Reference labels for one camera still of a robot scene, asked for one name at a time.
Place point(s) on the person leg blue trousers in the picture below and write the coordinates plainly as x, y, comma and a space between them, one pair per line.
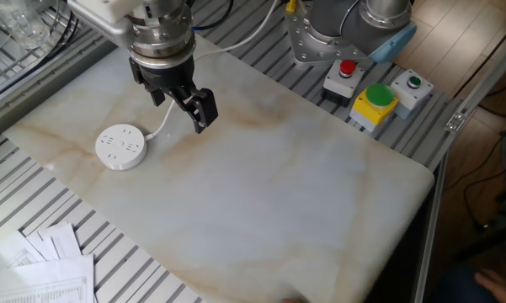
459, 286

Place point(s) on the white paper sheet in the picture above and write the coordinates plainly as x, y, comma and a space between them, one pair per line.
63, 240
40, 246
8, 252

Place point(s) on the grey aluminium frame beam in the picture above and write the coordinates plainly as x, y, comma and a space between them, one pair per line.
46, 90

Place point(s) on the green mushroom button yellow box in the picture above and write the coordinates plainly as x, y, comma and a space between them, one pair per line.
374, 107

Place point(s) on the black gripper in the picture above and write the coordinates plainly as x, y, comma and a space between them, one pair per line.
168, 78

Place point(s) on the silver aluminium frame post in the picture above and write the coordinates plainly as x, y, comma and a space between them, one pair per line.
484, 80

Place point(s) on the small green button white box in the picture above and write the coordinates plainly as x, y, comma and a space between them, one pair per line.
411, 90

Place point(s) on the red button switch box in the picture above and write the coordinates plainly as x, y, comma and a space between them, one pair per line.
342, 82

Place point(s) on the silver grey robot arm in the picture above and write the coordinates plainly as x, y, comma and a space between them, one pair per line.
332, 21

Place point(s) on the round white power strip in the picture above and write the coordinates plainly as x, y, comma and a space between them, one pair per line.
120, 146

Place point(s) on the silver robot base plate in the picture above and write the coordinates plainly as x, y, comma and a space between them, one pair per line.
307, 46

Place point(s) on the person left hand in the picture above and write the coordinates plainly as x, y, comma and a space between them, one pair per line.
292, 300

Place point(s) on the person right hand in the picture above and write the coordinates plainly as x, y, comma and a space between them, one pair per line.
499, 288

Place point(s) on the large printed paper sheet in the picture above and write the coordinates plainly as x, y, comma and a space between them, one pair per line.
42, 280

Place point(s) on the clear plastic bag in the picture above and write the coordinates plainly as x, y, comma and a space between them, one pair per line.
17, 21

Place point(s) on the silver corner bracket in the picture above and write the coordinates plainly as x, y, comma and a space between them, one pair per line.
455, 122

